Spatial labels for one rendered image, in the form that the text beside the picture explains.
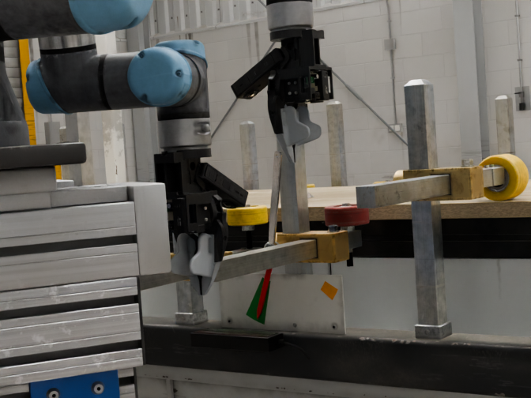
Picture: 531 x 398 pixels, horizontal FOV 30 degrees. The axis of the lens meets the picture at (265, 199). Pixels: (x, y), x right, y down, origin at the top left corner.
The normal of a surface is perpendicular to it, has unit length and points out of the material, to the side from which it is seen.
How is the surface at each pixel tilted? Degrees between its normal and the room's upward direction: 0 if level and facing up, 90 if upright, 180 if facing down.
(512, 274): 90
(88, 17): 146
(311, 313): 90
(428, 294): 90
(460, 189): 90
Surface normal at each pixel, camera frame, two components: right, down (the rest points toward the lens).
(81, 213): 0.37, 0.03
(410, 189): 0.82, -0.03
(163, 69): -0.14, 0.06
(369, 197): -0.57, 0.08
